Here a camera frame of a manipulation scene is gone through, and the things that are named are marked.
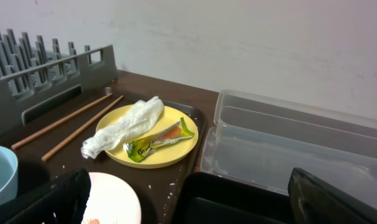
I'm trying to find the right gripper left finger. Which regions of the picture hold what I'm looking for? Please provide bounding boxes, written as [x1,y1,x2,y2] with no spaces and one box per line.
[0,168,91,223]

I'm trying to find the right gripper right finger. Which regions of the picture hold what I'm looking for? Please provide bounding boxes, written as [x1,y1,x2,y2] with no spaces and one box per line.
[288,167,377,224]

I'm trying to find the pink white bowl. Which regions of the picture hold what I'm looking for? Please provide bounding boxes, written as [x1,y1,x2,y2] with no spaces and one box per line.
[81,172,142,224]

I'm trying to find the wooden chopstick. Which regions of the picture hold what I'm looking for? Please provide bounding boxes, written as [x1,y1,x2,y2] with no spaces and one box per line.
[11,93,113,150]
[41,95,124,162]

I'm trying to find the light blue bowl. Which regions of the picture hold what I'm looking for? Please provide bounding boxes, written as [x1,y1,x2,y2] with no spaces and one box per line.
[0,146,19,205]

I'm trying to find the green orange snack wrapper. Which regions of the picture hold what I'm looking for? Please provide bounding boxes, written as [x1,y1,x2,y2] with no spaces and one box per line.
[123,117,195,162]

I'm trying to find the black waste tray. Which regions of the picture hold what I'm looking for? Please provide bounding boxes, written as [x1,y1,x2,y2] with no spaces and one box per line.
[170,172,296,224]

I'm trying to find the dark brown serving tray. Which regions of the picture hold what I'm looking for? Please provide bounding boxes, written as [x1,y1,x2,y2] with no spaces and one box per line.
[0,88,208,223]

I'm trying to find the clear plastic bin lid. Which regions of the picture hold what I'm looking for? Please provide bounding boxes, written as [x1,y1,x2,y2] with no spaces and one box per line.
[201,127,377,209]

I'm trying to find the clear plastic bin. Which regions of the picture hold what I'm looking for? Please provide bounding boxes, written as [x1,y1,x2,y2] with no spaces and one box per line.
[214,90,377,159]

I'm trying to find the yellow round plate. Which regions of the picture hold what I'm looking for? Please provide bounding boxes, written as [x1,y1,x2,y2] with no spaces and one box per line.
[105,105,200,169]

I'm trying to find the grey plastic dish rack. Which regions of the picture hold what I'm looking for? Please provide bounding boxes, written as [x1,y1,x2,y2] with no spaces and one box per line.
[0,29,118,138]

